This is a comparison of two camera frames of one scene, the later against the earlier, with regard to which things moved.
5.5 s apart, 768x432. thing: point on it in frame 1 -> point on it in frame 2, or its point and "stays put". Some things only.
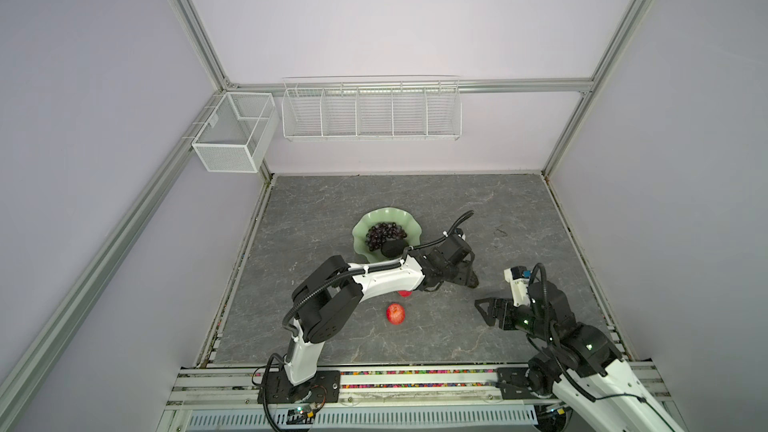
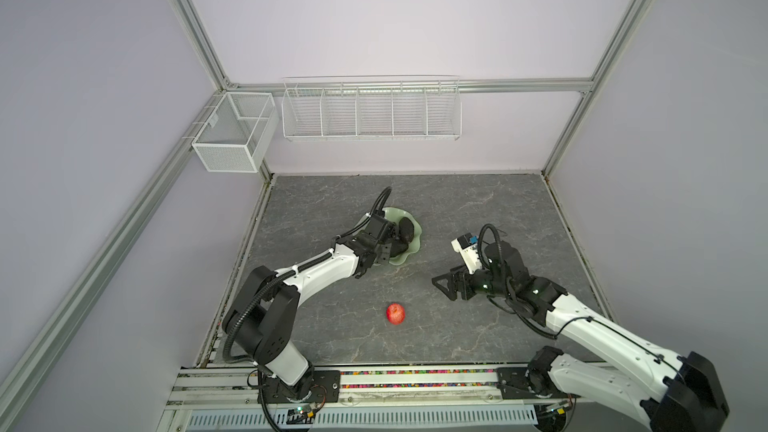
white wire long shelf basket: (372, 108) stays put
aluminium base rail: (237, 386) stays put
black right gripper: (506, 304) -> (451, 291)
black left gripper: (465, 274) -> (388, 242)
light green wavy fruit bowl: (384, 215) stays put
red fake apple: (395, 314) stays put
